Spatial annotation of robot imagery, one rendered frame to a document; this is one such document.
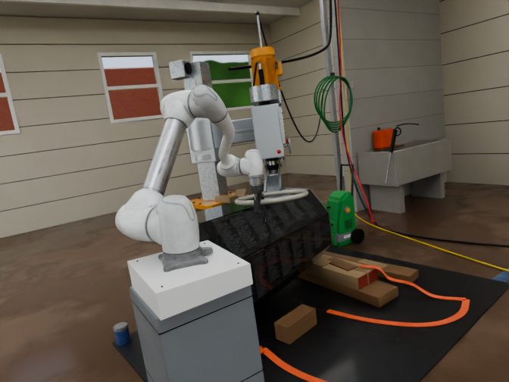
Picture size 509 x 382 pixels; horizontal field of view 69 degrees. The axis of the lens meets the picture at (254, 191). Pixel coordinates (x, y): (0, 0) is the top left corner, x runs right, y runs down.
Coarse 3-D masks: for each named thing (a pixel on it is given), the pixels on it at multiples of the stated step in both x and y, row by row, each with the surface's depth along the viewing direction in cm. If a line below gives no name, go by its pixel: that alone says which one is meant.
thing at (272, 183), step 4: (276, 160) 324; (280, 164) 309; (280, 168) 307; (280, 172) 297; (268, 176) 299; (272, 176) 298; (276, 176) 296; (280, 176) 287; (264, 180) 282; (268, 180) 291; (272, 180) 290; (276, 180) 289; (280, 180) 277; (264, 184) 276; (268, 184) 285; (272, 184) 284; (276, 184) 283; (280, 184) 271; (264, 188) 270; (268, 188) 279; (272, 188) 278; (276, 188) 277; (280, 188) 266; (264, 192) 266
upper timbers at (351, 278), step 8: (320, 256) 333; (328, 256) 331; (360, 264) 305; (312, 272) 320; (320, 272) 311; (328, 272) 304; (336, 272) 296; (344, 272) 293; (352, 272) 291; (360, 272) 289; (368, 272) 287; (376, 272) 294; (336, 280) 298; (344, 280) 291; (352, 280) 284; (360, 280) 281; (368, 280) 289; (360, 288) 282
